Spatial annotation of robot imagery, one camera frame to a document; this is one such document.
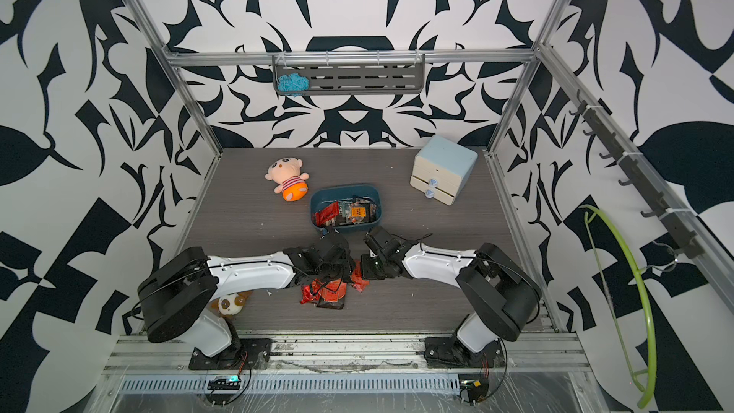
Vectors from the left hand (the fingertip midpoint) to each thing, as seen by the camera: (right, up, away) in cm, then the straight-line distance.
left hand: (354, 260), depth 87 cm
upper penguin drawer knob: (+26, +23, +12) cm, 37 cm away
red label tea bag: (-6, -9, -4) cm, 12 cm away
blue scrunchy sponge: (-20, +54, +5) cm, 58 cm away
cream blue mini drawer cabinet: (+28, +28, +8) cm, 40 cm away
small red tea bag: (-10, +13, +11) cm, 19 cm away
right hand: (+1, -3, +1) cm, 3 cm away
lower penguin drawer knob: (+26, +19, +15) cm, 36 cm away
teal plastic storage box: (-3, +15, +11) cm, 19 cm away
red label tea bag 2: (+1, -6, -2) cm, 6 cm away
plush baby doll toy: (-25, +27, +17) cm, 40 cm away
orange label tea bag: (+1, +13, +10) cm, 16 cm away
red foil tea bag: (-12, -7, -6) cm, 15 cm away
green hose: (+54, +1, -35) cm, 64 cm away
